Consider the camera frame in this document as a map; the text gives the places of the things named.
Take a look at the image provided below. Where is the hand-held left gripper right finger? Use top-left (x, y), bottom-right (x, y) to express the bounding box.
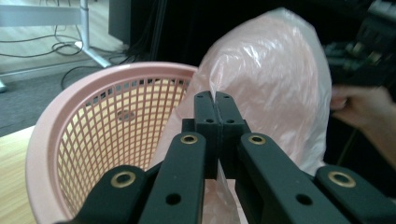
top-left (215, 91), bottom-right (251, 180)

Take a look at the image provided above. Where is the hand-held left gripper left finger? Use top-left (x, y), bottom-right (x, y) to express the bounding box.
top-left (181, 91), bottom-right (222, 180)

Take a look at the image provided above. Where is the pink plastic bag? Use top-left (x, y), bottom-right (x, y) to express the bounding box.
top-left (148, 7), bottom-right (332, 224)

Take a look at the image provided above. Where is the pink plastic mesh basket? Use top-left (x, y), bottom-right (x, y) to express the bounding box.
top-left (25, 61), bottom-right (200, 224)

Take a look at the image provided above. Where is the black curtain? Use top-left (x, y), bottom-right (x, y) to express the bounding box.
top-left (107, 0), bottom-right (375, 68)

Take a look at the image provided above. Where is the white metal stand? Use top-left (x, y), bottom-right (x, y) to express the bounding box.
top-left (0, 0), bottom-right (112, 93)

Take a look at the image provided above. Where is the black floor cable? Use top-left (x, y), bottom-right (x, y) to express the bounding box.
top-left (0, 24), bottom-right (85, 59)

